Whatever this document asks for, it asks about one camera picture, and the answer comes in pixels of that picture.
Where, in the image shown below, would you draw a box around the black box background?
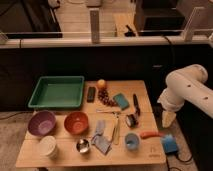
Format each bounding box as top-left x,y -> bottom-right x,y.
134,0 -> 185,36

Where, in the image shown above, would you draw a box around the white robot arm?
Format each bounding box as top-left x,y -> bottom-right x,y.
157,64 -> 213,128

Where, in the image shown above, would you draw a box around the red bowl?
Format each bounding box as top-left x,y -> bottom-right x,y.
64,111 -> 89,135

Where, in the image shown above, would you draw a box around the blue tape dispenser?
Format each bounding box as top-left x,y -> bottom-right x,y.
161,134 -> 178,154

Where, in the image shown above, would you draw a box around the purple grapes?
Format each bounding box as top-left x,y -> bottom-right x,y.
98,89 -> 117,107

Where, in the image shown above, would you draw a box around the purple bowl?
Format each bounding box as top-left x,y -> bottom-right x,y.
28,110 -> 56,136

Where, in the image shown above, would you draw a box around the green plastic tray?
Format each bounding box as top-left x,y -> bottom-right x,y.
28,76 -> 84,109

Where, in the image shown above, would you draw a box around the metal fork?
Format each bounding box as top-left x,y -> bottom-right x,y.
96,109 -> 121,115

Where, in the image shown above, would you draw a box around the black handled knife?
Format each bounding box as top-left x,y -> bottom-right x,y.
133,94 -> 140,116

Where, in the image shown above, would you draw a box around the wooden table board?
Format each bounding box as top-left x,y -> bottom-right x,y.
16,80 -> 166,168

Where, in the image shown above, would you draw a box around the grey cloth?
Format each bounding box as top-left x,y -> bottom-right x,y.
91,120 -> 111,155

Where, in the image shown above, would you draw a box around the teal sponge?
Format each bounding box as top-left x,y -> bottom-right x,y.
113,93 -> 129,110

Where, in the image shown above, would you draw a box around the black remote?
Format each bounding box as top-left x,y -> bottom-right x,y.
87,87 -> 96,102

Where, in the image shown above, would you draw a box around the small steel bowl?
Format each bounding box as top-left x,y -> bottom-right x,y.
76,139 -> 90,154

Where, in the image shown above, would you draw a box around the white post right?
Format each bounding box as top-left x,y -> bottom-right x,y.
181,7 -> 205,41

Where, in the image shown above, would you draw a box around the orange carrot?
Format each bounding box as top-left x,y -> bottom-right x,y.
140,131 -> 164,139

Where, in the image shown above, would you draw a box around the orange fruit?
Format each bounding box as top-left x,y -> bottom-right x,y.
97,79 -> 106,89

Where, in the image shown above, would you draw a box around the white cup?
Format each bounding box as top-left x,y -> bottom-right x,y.
38,136 -> 58,158

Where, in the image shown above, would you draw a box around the blue cup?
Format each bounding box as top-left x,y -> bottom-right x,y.
124,133 -> 139,150

